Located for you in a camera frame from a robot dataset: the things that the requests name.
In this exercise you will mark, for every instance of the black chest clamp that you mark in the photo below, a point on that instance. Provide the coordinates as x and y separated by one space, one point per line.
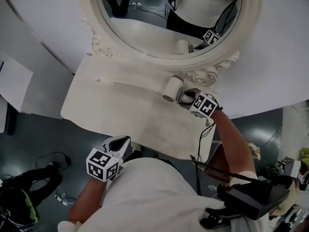
217 220

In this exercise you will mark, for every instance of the person's right forearm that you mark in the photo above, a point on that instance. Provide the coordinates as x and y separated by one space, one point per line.
231 141

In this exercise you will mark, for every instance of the white black-edged panel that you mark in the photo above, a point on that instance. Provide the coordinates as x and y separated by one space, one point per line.
10 120

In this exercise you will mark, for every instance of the wooden chair brown seat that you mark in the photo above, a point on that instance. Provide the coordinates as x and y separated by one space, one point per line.
218 163

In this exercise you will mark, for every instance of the white hair dryer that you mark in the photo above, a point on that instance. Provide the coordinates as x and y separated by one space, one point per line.
172 88

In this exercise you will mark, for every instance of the person's white shirt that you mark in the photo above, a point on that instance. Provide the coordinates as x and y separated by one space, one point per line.
149 197

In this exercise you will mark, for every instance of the oval white-framed mirror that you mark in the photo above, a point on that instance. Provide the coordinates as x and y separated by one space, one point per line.
144 33

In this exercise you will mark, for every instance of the white foam board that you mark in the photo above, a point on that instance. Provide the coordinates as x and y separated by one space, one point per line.
14 86

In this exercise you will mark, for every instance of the white ornate dressing table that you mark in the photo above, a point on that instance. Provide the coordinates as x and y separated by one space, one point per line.
120 110

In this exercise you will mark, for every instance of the white box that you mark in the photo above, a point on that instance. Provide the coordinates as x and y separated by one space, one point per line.
293 167

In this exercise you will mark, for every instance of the yellow green cloth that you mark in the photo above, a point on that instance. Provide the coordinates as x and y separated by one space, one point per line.
305 155

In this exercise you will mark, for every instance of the black box device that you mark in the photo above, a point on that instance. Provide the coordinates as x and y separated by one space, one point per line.
253 197

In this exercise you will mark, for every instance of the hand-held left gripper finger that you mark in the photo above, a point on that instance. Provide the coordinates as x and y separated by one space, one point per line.
107 142
128 149

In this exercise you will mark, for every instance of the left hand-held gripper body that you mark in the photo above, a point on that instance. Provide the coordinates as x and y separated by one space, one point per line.
103 164

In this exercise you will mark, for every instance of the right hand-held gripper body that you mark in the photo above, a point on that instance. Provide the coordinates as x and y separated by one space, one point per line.
205 105

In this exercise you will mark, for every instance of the black green backpack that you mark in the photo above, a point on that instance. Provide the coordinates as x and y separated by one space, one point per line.
17 207

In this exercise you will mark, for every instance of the person's left forearm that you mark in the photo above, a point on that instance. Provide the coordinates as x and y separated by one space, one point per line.
87 199

